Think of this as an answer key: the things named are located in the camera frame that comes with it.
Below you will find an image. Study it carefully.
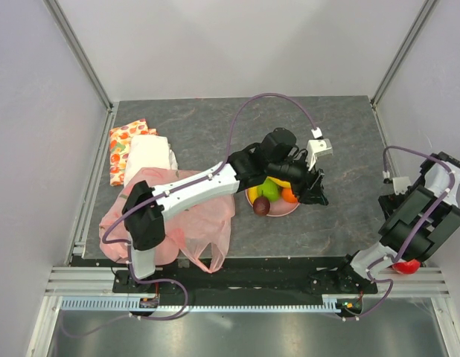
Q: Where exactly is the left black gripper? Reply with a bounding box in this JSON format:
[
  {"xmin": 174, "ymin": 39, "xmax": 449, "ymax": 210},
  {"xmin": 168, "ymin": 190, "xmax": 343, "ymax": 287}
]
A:
[{"xmin": 267, "ymin": 154, "xmax": 328, "ymax": 207}]

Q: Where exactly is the fake orange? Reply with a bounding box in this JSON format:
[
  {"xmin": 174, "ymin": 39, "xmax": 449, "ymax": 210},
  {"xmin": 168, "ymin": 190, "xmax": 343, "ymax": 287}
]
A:
[{"xmin": 281, "ymin": 187, "xmax": 298, "ymax": 204}]

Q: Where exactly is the yellow fake mango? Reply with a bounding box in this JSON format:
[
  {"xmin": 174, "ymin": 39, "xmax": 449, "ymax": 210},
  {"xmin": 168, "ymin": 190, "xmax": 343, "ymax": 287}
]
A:
[{"xmin": 269, "ymin": 177, "xmax": 291, "ymax": 188}]

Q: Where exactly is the green fake pear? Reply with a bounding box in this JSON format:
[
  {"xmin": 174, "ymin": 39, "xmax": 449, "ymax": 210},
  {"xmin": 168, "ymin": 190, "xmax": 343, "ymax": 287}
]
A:
[{"xmin": 257, "ymin": 178, "xmax": 280, "ymax": 202}]

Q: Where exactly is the yellow fake banana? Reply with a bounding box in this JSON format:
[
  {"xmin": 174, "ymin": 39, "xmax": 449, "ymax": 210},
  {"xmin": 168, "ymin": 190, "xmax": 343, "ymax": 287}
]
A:
[{"xmin": 247, "ymin": 186, "xmax": 261, "ymax": 204}]

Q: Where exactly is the red fake fruit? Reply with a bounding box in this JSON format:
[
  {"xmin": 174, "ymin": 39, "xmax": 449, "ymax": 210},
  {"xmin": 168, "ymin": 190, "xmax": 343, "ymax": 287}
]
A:
[{"xmin": 392, "ymin": 260, "xmax": 421, "ymax": 275}]

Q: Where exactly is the pink plastic bag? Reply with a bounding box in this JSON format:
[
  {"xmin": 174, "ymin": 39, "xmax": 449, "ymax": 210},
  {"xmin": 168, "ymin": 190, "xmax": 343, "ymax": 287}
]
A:
[{"xmin": 99, "ymin": 167, "xmax": 235, "ymax": 274}]

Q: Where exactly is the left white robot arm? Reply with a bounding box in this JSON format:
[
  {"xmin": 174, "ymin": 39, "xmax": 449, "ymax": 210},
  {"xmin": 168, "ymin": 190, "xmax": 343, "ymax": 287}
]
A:
[{"xmin": 122, "ymin": 128, "xmax": 333, "ymax": 292}]

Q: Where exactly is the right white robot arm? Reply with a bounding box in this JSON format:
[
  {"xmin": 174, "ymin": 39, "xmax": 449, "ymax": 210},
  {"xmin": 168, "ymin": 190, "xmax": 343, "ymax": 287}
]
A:
[{"xmin": 332, "ymin": 149, "xmax": 460, "ymax": 293}]

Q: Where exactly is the dark purple fake plum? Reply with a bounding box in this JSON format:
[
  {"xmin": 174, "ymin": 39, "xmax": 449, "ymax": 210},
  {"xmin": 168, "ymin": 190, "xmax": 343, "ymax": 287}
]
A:
[{"xmin": 252, "ymin": 196, "xmax": 271, "ymax": 216}]

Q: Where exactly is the pink plate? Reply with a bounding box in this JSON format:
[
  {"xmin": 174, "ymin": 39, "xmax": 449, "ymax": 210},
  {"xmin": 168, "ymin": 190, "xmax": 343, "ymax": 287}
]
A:
[{"xmin": 245, "ymin": 189, "xmax": 300, "ymax": 217}]

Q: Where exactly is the white cloth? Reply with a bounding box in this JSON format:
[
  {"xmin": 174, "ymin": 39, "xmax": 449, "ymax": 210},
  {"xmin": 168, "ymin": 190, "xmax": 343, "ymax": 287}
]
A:
[{"xmin": 124, "ymin": 135, "xmax": 178, "ymax": 186}]

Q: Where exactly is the floral orange cloth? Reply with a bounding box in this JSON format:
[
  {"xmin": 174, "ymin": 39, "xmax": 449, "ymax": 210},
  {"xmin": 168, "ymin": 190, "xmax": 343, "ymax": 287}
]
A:
[{"xmin": 109, "ymin": 118, "xmax": 158, "ymax": 187}]

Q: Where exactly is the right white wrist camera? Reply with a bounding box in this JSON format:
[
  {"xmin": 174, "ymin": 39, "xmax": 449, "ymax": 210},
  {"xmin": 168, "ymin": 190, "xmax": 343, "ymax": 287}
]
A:
[{"xmin": 383, "ymin": 170, "xmax": 411, "ymax": 195}]

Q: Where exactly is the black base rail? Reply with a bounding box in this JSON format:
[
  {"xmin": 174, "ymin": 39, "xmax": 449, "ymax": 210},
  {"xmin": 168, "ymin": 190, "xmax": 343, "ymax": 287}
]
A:
[{"xmin": 112, "ymin": 256, "xmax": 380, "ymax": 298}]

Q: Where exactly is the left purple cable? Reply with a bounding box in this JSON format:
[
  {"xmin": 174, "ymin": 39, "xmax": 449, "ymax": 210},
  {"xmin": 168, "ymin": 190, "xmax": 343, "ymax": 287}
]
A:
[{"xmin": 60, "ymin": 92, "xmax": 320, "ymax": 338}]

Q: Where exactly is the grey cable duct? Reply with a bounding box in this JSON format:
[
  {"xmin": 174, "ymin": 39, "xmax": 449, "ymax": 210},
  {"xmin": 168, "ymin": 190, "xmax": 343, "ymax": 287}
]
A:
[{"xmin": 60, "ymin": 296, "xmax": 341, "ymax": 314}]

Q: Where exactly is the right aluminium frame post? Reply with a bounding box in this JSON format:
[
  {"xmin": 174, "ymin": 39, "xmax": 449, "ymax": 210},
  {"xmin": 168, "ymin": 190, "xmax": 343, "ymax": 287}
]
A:
[{"xmin": 370, "ymin": 0, "xmax": 439, "ymax": 110}]

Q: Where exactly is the aluminium frame post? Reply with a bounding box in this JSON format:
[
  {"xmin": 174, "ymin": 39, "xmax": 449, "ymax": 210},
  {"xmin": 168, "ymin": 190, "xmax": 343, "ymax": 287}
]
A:
[
  {"xmin": 370, "ymin": 0, "xmax": 439, "ymax": 110},
  {"xmin": 43, "ymin": 0, "xmax": 113, "ymax": 111}
]

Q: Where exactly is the left aluminium frame post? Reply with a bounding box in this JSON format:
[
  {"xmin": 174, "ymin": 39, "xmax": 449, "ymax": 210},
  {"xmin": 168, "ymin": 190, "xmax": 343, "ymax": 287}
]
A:
[{"xmin": 43, "ymin": 0, "xmax": 113, "ymax": 111}]

